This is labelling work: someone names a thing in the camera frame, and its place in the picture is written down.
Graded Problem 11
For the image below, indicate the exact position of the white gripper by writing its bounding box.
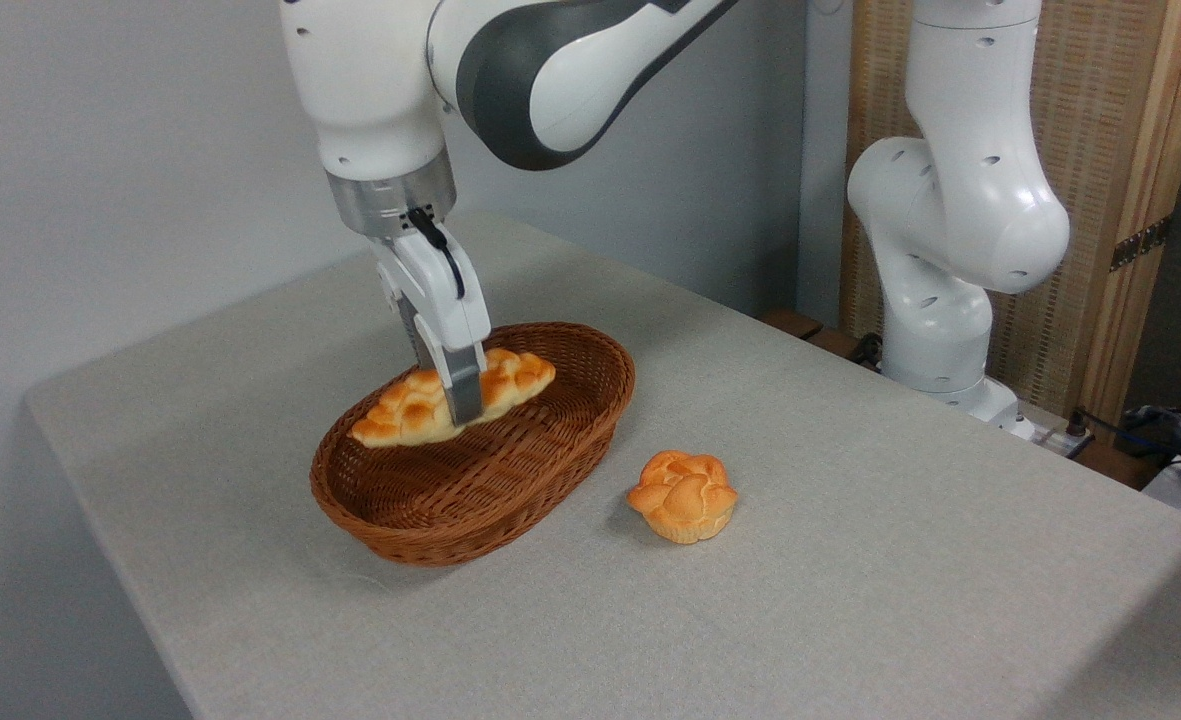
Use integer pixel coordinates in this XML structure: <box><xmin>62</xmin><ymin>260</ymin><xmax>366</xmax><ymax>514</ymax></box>
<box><xmin>368</xmin><ymin>222</ymin><xmax>493</xmax><ymax>428</ymax></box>

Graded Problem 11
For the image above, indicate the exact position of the long braided bread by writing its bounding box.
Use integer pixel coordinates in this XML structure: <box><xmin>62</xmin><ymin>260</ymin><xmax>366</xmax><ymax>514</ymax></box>
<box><xmin>349</xmin><ymin>347</ymin><xmax>558</xmax><ymax>450</ymax></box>

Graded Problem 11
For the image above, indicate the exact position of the brown wicker basket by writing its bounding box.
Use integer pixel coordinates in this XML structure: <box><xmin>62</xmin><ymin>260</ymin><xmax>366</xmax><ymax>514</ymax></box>
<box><xmin>309</xmin><ymin>321</ymin><xmax>638</xmax><ymax>569</ymax></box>

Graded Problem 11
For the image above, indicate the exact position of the round flower-shaped bread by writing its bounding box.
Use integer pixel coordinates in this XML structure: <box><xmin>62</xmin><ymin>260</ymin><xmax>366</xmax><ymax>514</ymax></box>
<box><xmin>626</xmin><ymin>449</ymin><xmax>740</xmax><ymax>546</ymax></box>

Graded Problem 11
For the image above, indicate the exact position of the grey tablecloth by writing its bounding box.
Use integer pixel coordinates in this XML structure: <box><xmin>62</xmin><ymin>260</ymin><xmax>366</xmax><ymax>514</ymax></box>
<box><xmin>24</xmin><ymin>210</ymin><xmax>1181</xmax><ymax>720</ymax></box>

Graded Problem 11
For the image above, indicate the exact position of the dark metal screen hinge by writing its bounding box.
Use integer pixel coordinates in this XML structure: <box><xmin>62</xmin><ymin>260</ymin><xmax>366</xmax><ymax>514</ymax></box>
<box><xmin>1109</xmin><ymin>214</ymin><xmax>1174</xmax><ymax>274</ymax></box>

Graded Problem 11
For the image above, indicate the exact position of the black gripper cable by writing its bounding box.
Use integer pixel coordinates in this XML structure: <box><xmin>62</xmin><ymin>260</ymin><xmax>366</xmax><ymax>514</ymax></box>
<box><xmin>406</xmin><ymin>205</ymin><xmax>467</xmax><ymax>302</ymax></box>

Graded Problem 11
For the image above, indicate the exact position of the black power cable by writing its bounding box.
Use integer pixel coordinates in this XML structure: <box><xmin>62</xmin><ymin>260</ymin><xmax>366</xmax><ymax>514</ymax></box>
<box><xmin>1066</xmin><ymin>404</ymin><xmax>1181</xmax><ymax>473</ymax></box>

